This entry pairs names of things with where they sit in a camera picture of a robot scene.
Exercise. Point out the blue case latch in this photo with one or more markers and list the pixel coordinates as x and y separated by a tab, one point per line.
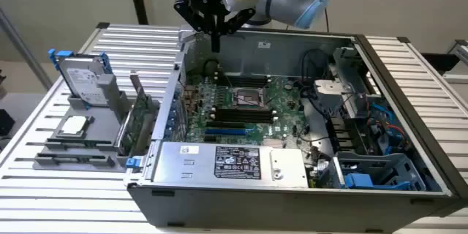
134	162

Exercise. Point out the silver CPU chip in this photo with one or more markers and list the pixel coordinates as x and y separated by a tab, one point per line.
75	124

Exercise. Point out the aluminium frame post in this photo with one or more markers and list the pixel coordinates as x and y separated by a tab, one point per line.
22	45

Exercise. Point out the blue expansion slot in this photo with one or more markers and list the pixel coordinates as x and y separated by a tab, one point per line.
224	131

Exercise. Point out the silver chipset heatsink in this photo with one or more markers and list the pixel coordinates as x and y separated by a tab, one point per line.
274	142

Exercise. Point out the black open PC case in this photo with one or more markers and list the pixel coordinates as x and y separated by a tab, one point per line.
256	206

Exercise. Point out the grey disk bay cage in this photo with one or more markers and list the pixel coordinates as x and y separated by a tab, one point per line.
387	162

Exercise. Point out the green graphics card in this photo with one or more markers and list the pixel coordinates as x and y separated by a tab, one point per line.
136	124

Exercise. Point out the black table corner cap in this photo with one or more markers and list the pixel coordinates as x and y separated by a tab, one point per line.
404	39
103	25

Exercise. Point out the metal drive bay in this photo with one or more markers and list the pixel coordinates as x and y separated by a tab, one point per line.
328	87

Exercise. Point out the green motherboard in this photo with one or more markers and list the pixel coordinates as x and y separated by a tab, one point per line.
288	124

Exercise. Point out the hard disk with blue carrier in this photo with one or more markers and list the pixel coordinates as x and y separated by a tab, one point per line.
82	80

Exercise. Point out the black bracket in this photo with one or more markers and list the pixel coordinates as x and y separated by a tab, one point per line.
439	62

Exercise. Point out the grey parts rack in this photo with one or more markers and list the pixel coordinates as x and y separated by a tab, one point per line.
99	116

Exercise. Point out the blue plastic bay latch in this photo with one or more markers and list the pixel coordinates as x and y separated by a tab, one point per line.
358	180

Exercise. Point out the black box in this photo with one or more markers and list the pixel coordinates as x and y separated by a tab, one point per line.
7	123

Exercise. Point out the black RAM slot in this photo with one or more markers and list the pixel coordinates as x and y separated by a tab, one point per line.
243	76
243	79
243	120
243	116
243	109
243	113
243	83
243	86

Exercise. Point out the silver power supply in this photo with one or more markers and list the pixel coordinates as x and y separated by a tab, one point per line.
204	168

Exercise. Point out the aluminium profile frame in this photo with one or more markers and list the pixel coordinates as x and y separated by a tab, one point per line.
459	50

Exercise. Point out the metal CPU socket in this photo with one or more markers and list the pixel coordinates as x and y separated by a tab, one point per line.
248	97

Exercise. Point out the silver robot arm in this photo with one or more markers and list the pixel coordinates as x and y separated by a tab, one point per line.
282	4

